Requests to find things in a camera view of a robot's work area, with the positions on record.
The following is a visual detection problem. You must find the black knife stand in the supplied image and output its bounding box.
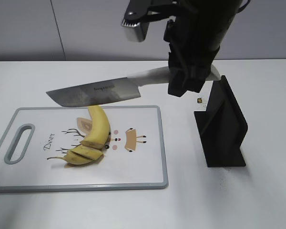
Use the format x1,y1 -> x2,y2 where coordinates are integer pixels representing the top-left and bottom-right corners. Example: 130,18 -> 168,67
194,75 -> 248,167

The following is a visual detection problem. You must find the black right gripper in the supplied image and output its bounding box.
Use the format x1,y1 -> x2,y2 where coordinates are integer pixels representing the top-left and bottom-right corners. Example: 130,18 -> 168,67
168,0 -> 241,97

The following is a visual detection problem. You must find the white grey-rimmed cutting board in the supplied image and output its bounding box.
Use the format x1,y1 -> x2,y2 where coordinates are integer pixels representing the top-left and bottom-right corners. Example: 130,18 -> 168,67
0,105 -> 168,193

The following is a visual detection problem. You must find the white-handled kitchen knife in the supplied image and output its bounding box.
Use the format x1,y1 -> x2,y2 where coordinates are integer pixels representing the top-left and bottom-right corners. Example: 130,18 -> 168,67
46,65 -> 221,107

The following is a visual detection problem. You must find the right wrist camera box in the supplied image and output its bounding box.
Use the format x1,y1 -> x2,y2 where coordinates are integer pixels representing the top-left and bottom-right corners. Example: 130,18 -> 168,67
121,0 -> 177,42

